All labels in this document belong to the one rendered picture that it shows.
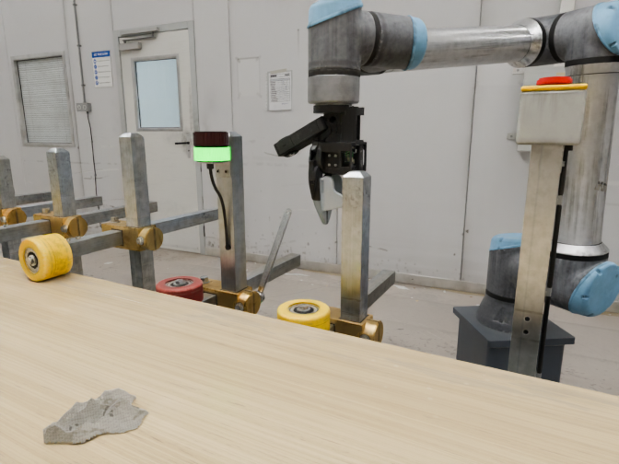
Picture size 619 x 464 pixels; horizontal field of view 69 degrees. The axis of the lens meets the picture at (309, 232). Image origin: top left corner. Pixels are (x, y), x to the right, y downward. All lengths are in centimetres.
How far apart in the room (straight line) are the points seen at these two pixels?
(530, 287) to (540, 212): 10
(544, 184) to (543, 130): 7
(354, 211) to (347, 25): 30
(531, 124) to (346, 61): 31
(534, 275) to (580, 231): 62
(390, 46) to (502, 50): 44
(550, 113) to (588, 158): 64
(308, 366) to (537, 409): 24
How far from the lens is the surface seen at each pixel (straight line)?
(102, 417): 48
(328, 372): 53
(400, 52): 85
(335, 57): 78
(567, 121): 62
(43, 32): 586
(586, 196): 126
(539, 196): 65
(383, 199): 354
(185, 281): 84
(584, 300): 128
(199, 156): 78
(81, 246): 98
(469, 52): 114
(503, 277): 141
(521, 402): 53
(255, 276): 99
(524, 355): 71
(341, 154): 77
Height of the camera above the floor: 117
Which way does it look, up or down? 13 degrees down
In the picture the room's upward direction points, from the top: straight up
